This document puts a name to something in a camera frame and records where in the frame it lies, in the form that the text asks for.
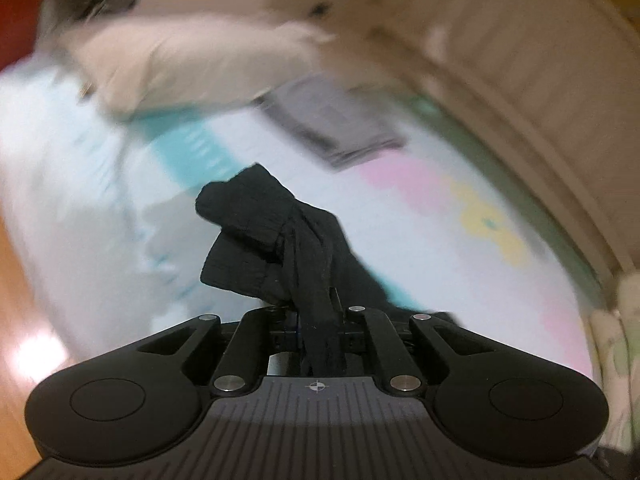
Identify grey folded garment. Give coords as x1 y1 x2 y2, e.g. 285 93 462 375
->
257 74 406 169

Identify floral bed blanket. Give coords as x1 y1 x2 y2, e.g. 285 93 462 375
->
1 56 602 376

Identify black pants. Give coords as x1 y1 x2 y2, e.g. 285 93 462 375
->
194 161 459 378

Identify beige wooden bed frame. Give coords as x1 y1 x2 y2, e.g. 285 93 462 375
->
138 0 639 277

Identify cream quilt at bedside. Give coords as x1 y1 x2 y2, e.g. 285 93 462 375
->
58 14 333 117

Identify cream floral pillow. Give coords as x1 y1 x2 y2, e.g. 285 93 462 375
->
589 271 639 453

